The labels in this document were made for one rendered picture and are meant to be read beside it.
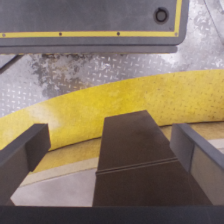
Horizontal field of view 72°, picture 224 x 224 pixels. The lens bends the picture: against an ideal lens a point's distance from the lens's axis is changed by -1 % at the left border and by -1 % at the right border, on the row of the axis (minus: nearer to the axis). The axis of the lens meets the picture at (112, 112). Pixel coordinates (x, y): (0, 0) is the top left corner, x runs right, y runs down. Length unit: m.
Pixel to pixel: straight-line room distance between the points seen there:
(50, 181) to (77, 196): 0.12
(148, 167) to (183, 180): 0.05
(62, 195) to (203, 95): 0.81
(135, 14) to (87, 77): 0.42
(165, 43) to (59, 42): 0.30
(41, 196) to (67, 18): 0.64
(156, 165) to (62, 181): 0.47
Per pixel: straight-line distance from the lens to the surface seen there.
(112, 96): 0.81
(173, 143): 0.16
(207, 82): 0.94
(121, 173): 0.26
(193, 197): 0.22
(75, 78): 0.82
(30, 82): 0.90
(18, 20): 0.55
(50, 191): 0.72
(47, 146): 0.17
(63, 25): 0.50
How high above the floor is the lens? 0.80
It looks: 73 degrees down
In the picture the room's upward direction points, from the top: 180 degrees counter-clockwise
